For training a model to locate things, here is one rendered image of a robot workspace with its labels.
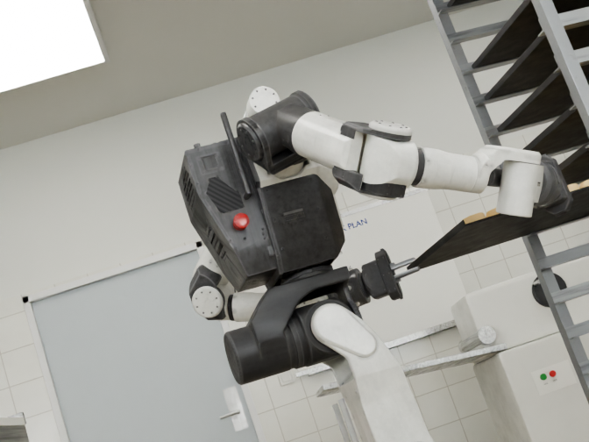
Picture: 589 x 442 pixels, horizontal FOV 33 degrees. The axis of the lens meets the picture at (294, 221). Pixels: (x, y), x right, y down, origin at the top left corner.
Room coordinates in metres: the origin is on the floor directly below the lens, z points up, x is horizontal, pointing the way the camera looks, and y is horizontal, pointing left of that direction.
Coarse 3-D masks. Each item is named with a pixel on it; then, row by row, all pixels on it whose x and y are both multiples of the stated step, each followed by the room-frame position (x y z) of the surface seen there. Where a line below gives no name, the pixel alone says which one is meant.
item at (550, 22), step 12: (540, 0) 2.01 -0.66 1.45; (540, 12) 2.02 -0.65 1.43; (552, 12) 2.02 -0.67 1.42; (552, 24) 2.01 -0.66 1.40; (552, 36) 2.02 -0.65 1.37; (564, 36) 2.02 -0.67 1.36; (552, 48) 2.03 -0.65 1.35; (564, 48) 2.01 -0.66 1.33; (564, 60) 2.01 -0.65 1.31; (576, 60) 2.02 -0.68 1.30; (564, 72) 2.03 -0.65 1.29; (576, 72) 2.01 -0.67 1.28; (576, 84) 2.01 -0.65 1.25; (576, 96) 2.02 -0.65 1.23; (588, 96) 2.02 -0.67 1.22; (588, 108) 2.01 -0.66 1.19; (588, 120) 2.02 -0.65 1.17; (588, 132) 2.03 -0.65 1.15
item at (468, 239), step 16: (576, 192) 2.03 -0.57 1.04; (576, 208) 2.27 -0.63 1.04; (464, 224) 1.96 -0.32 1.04; (480, 224) 2.00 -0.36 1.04; (496, 224) 2.08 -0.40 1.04; (512, 224) 2.16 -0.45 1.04; (528, 224) 2.24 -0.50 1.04; (544, 224) 2.34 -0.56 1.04; (448, 240) 2.07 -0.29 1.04; (464, 240) 2.15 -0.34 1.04; (480, 240) 2.24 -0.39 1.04; (496, 240) 2.33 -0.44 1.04; (432, 256) 2.22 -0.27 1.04; (448, 256) 2.31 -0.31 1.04
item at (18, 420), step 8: (16, 416) 1.42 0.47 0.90; (24, 416) 1.42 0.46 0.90; (0, 424) 1.33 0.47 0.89; (8, 424) 1.36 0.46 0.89; (16, 424) 1.38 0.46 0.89; (24, 424) 1.41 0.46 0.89; (0, 432) 1.32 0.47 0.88; (8, 432) 1.35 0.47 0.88; (16, 432) 1.38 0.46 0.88; (24, 432) 1.41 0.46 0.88; (0, 440) 1.32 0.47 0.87; (8, 440) 1.34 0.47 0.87; (16, 440) 1.37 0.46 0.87; (24, 440) 1.40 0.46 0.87
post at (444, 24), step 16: (432, 0) 2.45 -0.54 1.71; (448, 16) 2.45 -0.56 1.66; (448, 32) 2.45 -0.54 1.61; (448, 48) 2.46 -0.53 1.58; (464, 80) 2.45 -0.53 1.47; (480, 112) 2.45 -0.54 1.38; (480, 128) 2.46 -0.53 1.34; (496, 144) 2.45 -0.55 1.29; (528, 240) 2.45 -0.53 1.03; (544, 256) 2.45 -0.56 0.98; (544, 272) 2.45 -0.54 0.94; (544, 288) 2.46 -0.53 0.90; (560, 304) 2.45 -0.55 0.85; (560, 320) 2.45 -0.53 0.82; (576, 352) 2.45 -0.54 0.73; (576, 368) 2.46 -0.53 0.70
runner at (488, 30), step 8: (496, 24) 2.48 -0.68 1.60; (504, 24) 2.49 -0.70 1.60; (456, 32) 2.45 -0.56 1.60; (464, 32) 2.46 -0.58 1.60; (472, 32) 2.46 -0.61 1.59; (480, 32) 2.44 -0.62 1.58; (488, 32) 2.45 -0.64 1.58; (496, 32) 2.47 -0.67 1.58; (456, 40) 2.43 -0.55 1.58; (464, 40) 2.45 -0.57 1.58
